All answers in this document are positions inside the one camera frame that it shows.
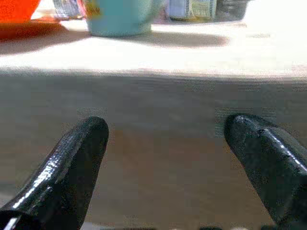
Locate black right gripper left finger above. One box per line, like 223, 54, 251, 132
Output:
0, 116, 109, 230

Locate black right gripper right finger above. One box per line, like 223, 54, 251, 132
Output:
224, 114, 307, 226

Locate teal cup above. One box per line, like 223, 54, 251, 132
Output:
85, 0, 166, 37

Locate dark container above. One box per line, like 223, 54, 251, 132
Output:
215, 0, 249, 21

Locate striped grey package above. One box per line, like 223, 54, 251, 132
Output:
53, 0, 87, 20

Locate orange bowl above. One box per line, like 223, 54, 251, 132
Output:
0, 0, 42, 24

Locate green and white package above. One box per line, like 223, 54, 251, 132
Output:
168, 0, 218, 21

